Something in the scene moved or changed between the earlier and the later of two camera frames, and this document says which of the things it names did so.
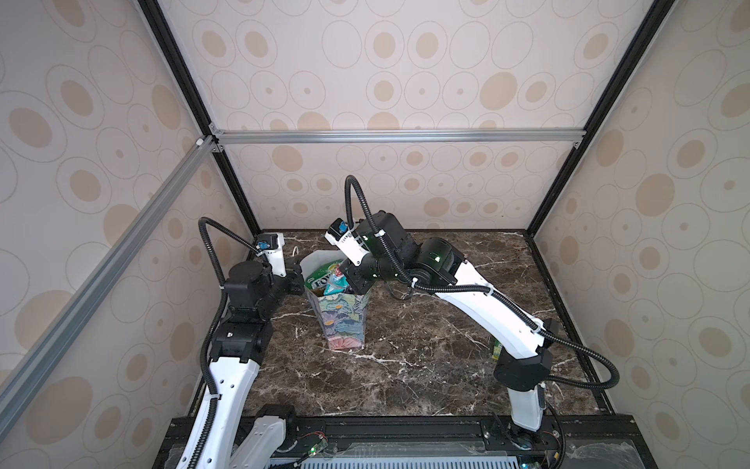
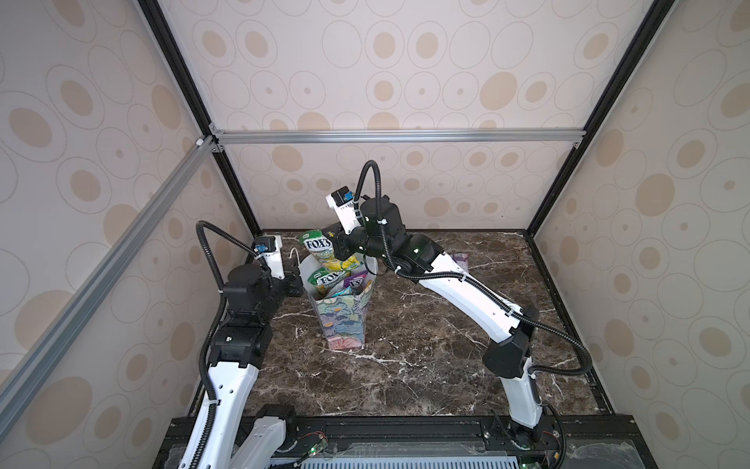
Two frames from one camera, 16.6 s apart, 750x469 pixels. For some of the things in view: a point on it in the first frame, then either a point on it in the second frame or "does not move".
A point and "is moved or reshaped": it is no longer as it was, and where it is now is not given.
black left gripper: x=297 y=284 does not move
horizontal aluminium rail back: x=525 y=136 does not move
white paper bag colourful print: x=343 y=317 does not move
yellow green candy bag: x=496 y=350 is moved or reshaped
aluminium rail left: x=30 y=370 does not move
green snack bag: x=321 y=275 is moved or reshaped
